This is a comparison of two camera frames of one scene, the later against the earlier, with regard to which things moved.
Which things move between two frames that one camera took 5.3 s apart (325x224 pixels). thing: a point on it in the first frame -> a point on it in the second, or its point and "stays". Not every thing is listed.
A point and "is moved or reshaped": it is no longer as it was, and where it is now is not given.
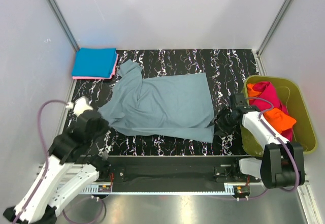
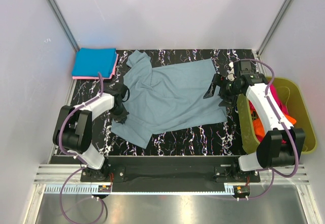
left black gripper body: x=103 y=128 -> x=119 y=114
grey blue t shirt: x=176 y=107 is moved or reshaped
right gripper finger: x=216 y=120 -> x=216 y=81
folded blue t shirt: x=94 y=62 stays
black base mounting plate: x=175 y=169 stays
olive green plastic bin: x=292 y=97 stays
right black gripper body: x=226 y=123 -> x=228 y=91
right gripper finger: x=224 y=133 -> x=225 y=103
